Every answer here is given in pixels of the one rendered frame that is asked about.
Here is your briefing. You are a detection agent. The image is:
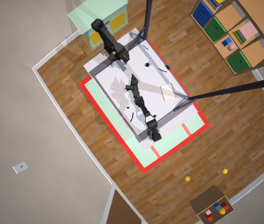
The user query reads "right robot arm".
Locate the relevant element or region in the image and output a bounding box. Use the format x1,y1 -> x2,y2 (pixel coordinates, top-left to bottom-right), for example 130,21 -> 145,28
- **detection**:
91,18 -> 130,63

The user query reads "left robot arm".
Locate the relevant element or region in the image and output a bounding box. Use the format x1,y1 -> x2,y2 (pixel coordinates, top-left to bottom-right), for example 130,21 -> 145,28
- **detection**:
126,85 -> 162,142

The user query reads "dark grey metal support frame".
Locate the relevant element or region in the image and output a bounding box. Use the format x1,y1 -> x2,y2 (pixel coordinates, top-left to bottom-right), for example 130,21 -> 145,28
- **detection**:
128,0 -> 264,112

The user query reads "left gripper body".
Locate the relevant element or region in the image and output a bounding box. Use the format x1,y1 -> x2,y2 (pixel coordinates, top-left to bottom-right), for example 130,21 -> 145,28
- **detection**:
131,80 -> 139,93

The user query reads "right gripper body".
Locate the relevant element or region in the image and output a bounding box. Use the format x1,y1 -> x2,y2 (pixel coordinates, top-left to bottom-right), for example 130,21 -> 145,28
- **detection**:
109,51 -> 129,61

